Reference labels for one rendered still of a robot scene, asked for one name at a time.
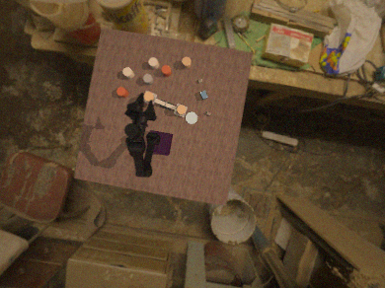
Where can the white round dish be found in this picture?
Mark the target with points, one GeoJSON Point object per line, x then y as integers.
{"type": "Point", "coordinates": [191, 117]}

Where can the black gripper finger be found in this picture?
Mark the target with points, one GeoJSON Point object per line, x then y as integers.
{"type": "Point", "coordinates": [139, 100]}
{"type": "Point", "coordinates": [150, 108]}

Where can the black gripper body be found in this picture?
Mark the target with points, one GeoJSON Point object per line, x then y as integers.
{"type": "Point", "coordinates": [141, 116]}

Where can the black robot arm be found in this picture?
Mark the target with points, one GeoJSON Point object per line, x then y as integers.
{"type": "Point", "coordinates": [136, 147]}

